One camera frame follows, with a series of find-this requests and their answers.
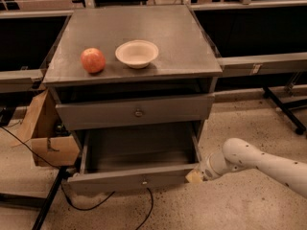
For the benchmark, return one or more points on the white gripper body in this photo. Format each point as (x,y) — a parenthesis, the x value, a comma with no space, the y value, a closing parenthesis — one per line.
(206,171)

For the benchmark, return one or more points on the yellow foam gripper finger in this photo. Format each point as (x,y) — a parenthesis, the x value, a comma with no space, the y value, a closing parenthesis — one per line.
(194,176)

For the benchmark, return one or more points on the grey drawer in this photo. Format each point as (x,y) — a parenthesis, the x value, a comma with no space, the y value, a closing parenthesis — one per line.
(136,157)
(134,112)

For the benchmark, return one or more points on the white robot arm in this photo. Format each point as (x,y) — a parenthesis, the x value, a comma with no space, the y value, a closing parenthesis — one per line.
(237,155)

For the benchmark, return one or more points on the grey top drawer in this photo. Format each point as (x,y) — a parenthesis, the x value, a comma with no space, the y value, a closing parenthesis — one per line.
(134,112)

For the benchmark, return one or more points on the grey wooden drawer cabinet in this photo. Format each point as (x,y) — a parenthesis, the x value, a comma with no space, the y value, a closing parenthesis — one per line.
(186,64)

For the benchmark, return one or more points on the black metal stand leg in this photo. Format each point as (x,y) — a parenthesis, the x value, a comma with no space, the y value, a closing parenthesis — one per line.
(47,202)

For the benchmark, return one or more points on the white paper bowl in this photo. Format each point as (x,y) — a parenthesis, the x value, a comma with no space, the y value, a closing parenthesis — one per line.
(137,54)

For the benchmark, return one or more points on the red apple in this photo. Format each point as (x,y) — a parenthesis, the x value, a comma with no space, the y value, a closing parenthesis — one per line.
(93,60)

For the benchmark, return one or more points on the brown cardboard box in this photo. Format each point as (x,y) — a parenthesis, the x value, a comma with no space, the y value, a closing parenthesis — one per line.
(39,129)

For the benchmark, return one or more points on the grey rail right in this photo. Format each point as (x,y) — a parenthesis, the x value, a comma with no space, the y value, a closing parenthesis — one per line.
(263,65)

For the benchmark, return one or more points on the grey rail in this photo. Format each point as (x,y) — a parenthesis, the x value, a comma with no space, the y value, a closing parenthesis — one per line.
(263,65)
(21,80)

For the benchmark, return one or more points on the grey rail left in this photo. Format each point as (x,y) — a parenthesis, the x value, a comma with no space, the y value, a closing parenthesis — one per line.
(21,80)

